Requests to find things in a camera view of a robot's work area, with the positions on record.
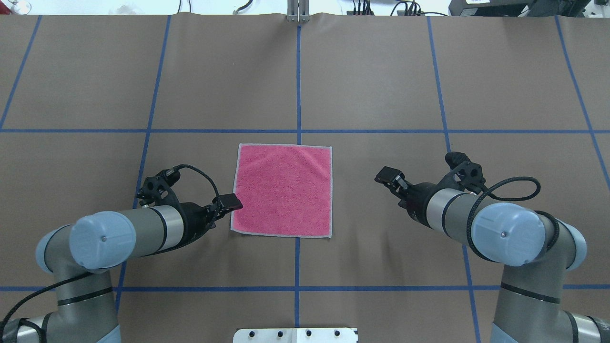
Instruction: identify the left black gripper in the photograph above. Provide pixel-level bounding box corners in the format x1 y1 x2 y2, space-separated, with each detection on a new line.
181 193 243 241

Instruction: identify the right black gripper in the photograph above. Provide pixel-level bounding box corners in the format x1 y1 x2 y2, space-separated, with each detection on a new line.
375 166 435 223

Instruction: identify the pink and grey towel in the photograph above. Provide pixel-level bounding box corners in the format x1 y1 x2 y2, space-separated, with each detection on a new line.
230 143 333 239

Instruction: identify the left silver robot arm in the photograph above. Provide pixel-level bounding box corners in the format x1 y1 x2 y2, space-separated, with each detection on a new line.
1 193 243 343

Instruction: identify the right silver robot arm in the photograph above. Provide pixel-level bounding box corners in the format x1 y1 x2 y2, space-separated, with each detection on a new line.
375 161 609 343

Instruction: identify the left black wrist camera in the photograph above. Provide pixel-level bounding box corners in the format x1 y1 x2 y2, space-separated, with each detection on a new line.
136 166 181 208

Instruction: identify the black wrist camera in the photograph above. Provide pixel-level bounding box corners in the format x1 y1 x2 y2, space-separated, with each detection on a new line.
136 166 181 208
445 151 487 194

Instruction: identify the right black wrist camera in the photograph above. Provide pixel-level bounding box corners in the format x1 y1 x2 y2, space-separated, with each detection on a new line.
445 151 487 194

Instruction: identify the right black camera cable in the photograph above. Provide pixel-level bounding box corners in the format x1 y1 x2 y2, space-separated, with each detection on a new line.
466 177 559 262

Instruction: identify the black camera cable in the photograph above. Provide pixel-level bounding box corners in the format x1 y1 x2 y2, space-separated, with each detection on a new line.
0 164 221 329
466 177 559 262

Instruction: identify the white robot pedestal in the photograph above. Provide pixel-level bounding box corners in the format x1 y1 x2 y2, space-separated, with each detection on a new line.
233 327 359 343

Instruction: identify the aluminium frame post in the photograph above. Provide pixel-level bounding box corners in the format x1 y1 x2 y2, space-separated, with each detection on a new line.
286 0 311 23

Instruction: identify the left black camera cable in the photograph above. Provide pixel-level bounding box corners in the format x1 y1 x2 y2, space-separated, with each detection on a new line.
0 164 221 329

